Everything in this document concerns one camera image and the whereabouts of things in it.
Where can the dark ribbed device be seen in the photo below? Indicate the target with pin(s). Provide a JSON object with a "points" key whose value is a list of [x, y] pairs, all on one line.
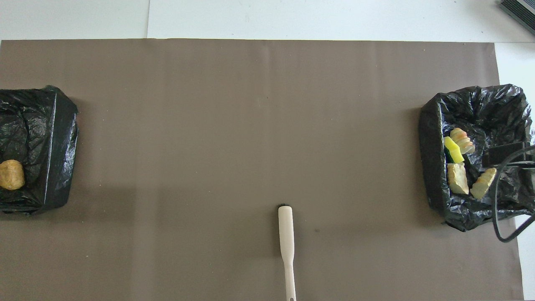
{"points": [[522, 10]]}

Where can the curled orange striped bread piece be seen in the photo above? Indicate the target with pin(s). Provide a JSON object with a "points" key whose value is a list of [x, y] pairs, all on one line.
{"points": [[463, 142]]}

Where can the brown oval bread roll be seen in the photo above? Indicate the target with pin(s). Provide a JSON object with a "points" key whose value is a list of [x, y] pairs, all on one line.
{"points": [[11, 175]]}

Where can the black bag-lined bin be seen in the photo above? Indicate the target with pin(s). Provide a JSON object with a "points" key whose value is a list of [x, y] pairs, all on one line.
{"points": [[62, 138], [430, 138]]}

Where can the brown paper table mat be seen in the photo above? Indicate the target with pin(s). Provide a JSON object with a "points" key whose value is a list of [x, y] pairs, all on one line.
{"points": [[250, 104]]}

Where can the long orange striped bread piece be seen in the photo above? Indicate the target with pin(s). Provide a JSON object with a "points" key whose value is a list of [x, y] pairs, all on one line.
{"points": [[482, 186]]}

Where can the yellow and green sponge piece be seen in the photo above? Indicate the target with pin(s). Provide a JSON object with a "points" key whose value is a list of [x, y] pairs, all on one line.
{"points": [[454, 150]]}

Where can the pale beige bread chunk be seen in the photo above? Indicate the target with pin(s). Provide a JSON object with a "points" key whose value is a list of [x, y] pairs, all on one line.
{"points": [[457, 179]]}

